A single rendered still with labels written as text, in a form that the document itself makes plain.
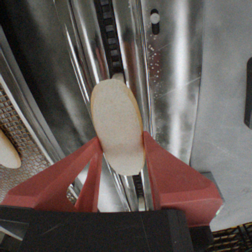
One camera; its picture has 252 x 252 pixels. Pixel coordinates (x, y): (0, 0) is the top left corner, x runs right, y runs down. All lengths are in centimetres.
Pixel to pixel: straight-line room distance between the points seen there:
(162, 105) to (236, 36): 13
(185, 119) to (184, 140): 3
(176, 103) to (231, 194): 39
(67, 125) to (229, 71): 26
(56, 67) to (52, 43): 3
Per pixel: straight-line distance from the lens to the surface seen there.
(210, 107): 25
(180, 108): 18
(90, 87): 16
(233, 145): 33
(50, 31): 21
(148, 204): 38
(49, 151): 19
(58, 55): 21
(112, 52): 17
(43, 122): 19
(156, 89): 16
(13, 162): 23
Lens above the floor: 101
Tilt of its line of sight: 55 degrees down
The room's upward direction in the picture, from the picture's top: 178 degrees counter-clockwise
